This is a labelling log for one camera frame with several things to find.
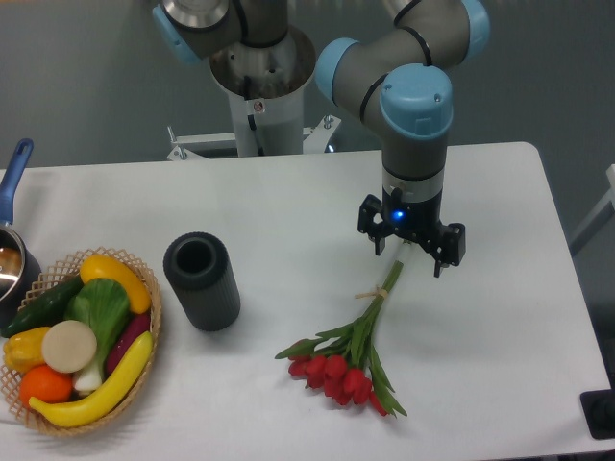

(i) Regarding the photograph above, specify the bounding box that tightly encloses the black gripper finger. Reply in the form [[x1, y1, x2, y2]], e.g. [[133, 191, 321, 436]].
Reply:
[[432, 223, 466, 278], [357, 194, 390, 255]]

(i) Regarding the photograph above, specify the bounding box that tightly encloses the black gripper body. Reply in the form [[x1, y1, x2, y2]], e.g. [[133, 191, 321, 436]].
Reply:
[[381, 188, 444, 252]]

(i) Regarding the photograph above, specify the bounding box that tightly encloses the red tulip bouquet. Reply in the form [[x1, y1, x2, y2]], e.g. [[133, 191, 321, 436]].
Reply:
[[275, 240, 413, 417]]

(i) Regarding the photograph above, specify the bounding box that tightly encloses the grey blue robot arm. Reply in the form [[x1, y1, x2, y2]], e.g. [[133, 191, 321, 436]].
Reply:
[[152, 1, 490, 271]]

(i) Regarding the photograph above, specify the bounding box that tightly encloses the dark grey ribbed vase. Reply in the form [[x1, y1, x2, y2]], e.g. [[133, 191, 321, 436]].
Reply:
[[162, 231, 241, 331]]

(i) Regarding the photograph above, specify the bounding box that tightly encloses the black device at table edge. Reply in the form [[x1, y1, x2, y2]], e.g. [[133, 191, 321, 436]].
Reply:
[[580, 389, 614, 440]]

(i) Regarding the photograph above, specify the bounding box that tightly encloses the purple eggplant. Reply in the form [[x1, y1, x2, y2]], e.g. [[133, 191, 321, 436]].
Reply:
[[105, 313, 150, 376]]

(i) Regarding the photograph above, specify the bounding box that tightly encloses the green bok choy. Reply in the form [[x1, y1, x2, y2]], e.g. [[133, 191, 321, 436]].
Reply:
[[63, 279, 131, 396]]

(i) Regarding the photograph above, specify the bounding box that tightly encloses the woven wicker basket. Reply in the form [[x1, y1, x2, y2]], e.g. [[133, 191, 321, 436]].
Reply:
[[1, 247, 162, 437]]

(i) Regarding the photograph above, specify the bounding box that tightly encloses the beige round disc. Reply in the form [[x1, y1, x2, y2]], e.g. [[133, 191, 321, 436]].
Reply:
[[41, 320, 97, 374]]

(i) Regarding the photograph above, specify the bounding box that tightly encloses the green cucumber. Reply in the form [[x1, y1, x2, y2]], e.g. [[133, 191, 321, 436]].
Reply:
[[1, 276, 84, 338]]

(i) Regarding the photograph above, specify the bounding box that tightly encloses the yellow banana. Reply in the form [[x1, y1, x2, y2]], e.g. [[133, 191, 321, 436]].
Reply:
[[29, 331, 154, 428]]

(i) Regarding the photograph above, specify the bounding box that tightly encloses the orange fruit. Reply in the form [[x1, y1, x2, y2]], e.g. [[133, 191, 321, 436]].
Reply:
[[19, 365, 72, 406]]

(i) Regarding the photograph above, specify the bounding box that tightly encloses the yellow bell pepper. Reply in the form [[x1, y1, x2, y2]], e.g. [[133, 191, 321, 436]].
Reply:
[[3, 327, 51, 375]]

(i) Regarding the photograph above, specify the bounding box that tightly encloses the white frame at right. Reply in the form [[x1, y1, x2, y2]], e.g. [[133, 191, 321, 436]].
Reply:
[[569, 164, 614, 257]]

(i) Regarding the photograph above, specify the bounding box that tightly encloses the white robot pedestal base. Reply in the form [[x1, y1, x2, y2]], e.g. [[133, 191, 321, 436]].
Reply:
[[167, 26, 341, 160]]

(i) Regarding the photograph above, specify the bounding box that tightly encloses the blue handled saucepan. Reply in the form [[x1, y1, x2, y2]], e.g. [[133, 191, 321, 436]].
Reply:
[[1, 138, 40, 328]]

